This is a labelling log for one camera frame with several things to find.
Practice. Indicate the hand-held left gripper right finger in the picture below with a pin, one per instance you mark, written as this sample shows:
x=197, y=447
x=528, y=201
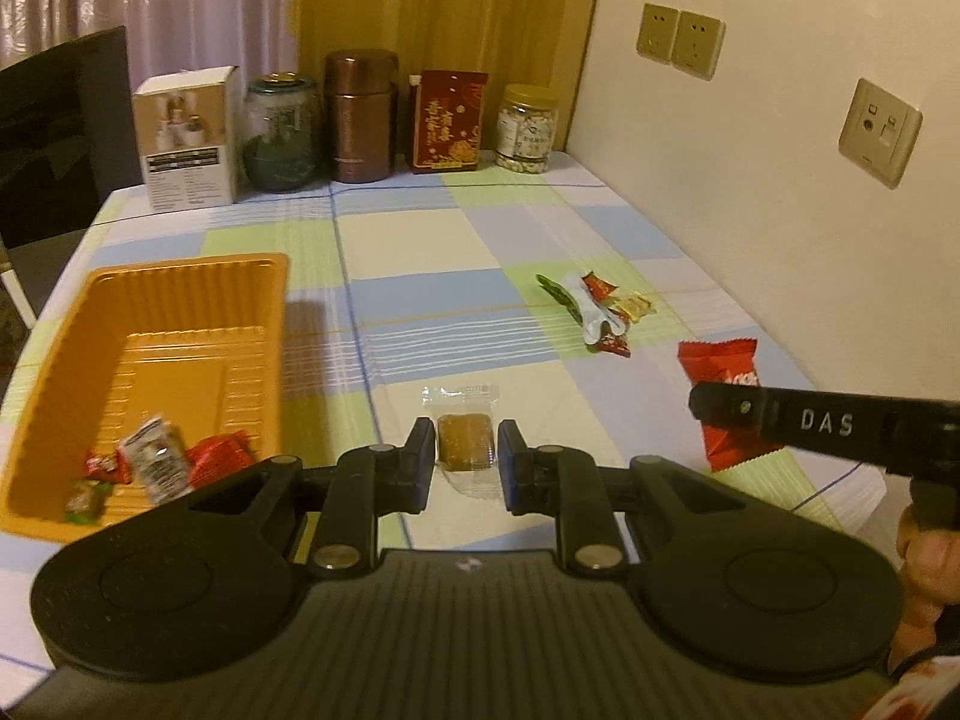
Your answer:
x=511, y=469

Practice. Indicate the orange plastic tray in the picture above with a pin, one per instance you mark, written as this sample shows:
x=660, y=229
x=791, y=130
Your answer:
x=187, y=360

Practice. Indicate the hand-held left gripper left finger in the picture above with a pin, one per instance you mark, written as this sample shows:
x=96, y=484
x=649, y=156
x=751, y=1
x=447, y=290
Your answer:
x=420, y=469

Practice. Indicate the red snack packet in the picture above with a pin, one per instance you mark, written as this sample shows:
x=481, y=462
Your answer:
x=720, y=367

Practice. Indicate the beige antenna wall outlet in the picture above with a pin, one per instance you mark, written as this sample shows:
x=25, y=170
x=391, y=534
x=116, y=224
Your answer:
x=879, y=133

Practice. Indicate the clear plastic jar yellow lid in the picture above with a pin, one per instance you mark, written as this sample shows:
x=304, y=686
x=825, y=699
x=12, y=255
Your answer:
x=527, y=131

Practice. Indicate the brown cake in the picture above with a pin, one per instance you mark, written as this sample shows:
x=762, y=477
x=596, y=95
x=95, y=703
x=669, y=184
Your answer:
x=465, y=439

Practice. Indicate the yellow candy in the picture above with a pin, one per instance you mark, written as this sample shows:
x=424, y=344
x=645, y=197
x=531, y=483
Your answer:
x=634, y=307

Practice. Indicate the green candy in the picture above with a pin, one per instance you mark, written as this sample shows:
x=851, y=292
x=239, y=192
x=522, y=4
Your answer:
x=88, y=502

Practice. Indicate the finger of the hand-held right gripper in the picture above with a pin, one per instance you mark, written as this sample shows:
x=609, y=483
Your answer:
x=731, y=409

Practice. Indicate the glass jar with dark contents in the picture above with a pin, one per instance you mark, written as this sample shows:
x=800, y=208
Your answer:
x=281, y=139

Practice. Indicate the yellow curtain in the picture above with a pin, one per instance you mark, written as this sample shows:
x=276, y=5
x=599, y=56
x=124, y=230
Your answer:
x=450, y=7

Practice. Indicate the red gift box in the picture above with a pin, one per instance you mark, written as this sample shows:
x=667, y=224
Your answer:
x=448, y=124

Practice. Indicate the white product box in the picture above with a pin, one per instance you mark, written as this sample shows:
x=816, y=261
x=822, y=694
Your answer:
x=187, y=142

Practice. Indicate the pile of small candies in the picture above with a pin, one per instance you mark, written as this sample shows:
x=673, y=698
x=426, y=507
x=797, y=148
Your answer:
x=589, y=311

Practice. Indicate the small red candy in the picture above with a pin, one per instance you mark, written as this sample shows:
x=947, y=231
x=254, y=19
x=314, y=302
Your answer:
x=105, y=466

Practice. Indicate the person's right hand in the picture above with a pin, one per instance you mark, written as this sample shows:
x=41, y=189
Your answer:
x=937, y=577

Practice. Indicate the dark red candy packet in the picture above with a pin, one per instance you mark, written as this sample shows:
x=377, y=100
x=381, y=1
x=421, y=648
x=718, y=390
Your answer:
x=615, y=346

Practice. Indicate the large red candy packet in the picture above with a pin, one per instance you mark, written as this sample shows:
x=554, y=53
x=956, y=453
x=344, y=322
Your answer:
x=221, y=457

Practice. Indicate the silver snack packet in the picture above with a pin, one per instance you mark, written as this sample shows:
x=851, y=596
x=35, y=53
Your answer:
x=154, y=461

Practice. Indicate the red gold candy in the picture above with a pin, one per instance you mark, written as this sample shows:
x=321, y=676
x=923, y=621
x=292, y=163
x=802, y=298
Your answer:
x=600, y=285

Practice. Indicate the beige wall socket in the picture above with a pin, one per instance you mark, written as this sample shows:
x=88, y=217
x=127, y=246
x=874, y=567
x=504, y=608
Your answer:
x=697, y=45
x=658, y=34

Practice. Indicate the brown metal canister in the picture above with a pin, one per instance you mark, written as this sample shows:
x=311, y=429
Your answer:
x=361, y=120

